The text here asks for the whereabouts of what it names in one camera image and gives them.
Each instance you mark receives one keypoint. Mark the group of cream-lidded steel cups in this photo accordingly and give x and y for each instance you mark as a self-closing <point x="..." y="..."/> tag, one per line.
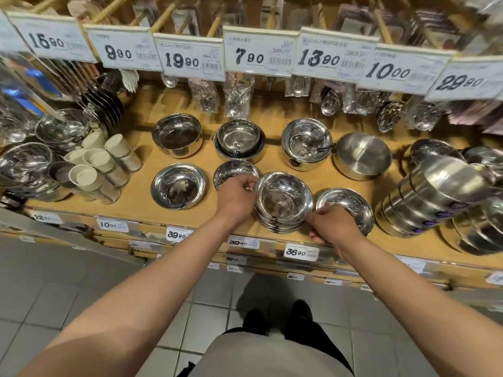
<point x="98" y="168"/>

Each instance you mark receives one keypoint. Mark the row of white price signs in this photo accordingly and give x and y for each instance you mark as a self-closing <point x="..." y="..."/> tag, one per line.
<point x="251" y="52"/>

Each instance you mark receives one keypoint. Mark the beige shirt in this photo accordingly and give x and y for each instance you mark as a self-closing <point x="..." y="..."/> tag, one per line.
<point x="267" y="357"/>

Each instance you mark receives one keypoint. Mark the small shiny steel bowl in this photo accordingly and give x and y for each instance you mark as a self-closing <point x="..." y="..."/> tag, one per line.
<point x="232" y="170"/>

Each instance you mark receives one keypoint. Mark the deep straight-sided steel bowl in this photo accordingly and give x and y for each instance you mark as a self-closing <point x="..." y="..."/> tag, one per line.
<point x="177" y="135"/>

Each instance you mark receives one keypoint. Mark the black shoe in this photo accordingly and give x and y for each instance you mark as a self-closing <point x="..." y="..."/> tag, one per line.
<point x="254" y="322"/>
<point x="298" y="320"/>

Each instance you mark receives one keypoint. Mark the grey lower shelf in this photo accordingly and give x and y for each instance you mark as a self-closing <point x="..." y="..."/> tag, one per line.
<point x="59" y="233"/>

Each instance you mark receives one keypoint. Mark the nested round steel bowls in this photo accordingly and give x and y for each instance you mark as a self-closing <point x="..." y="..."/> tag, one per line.
<point x="306" y="143"/>

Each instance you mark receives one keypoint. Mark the matte steel bowl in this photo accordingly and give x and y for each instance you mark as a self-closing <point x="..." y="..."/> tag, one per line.
<point x="363" y="155"/>

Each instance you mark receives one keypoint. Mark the hanging packets of steel cutlery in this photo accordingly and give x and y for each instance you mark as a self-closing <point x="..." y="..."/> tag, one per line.
<point x="353" y="102"/>

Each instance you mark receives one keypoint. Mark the shallow steel dish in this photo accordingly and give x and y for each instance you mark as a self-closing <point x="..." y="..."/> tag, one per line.
<point x="179" y="186"/>
<point x="347" y="202"/>

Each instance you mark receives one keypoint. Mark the person's left forearm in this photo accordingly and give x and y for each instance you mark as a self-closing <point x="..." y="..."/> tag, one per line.
<point x="157" y="290"/>

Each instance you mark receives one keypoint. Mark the stack of shiny steel bowls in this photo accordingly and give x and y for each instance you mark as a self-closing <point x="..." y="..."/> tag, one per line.
<point x="283" y="204"/>

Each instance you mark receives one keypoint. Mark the pile of large steel bowls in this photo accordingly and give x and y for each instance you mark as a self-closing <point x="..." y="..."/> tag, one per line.
<point x="477" y="227"/>

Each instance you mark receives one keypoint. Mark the person's left hand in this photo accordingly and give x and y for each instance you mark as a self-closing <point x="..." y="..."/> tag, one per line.
<point x="234" y="200"/>

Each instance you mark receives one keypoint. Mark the blue packaged kitchenware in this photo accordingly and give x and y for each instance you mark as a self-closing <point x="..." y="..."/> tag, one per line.
<point x="23" y="86"/>

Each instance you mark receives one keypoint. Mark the white plastic spoons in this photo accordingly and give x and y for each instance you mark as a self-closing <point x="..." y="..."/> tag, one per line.
<point x="131" y="80"/>

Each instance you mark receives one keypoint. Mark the steel bowl with ladles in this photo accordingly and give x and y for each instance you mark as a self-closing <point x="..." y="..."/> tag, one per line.
<point x="63" y="129"/>

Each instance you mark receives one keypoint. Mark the wooden display shelf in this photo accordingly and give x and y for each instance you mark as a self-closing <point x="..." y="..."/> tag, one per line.
<point x="141" y="153"/>

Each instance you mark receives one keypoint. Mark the row of labelled steel bowls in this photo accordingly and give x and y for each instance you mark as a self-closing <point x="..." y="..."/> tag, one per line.
<point x="428" y="196"/>

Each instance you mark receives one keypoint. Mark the person's right forearm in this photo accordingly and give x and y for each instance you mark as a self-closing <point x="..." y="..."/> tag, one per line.
<point x="412" y="294"/>

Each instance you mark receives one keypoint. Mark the large steel mixing bowl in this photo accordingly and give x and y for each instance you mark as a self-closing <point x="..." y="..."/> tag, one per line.
<point x="27" y="168"/>

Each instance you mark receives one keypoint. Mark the person's left fingers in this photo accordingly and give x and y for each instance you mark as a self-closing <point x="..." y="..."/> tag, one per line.
<point x="251" y="181"/>

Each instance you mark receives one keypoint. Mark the row of wooden display pegs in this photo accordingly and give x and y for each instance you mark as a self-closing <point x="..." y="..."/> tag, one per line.
<point x="165" y="15"/>

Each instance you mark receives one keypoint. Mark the row of small shelf labels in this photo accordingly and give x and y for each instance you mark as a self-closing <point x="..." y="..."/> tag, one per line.
<point x="179" y="234"/>

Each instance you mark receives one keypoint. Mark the row of upright steel plates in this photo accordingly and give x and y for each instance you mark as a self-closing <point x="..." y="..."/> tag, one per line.
<point x="104" y="102"/>

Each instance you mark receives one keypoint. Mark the person's right hand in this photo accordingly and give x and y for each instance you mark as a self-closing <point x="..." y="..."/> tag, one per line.
<point x="338" y="229"/>

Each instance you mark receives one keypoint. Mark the nested straight-sided steel bowls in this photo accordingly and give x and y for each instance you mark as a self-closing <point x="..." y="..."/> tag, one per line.
<point x="239" y="137"/>

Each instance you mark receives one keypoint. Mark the person's right thumb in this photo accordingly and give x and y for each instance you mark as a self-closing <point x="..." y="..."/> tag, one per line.
<point x="319" y="213"/>

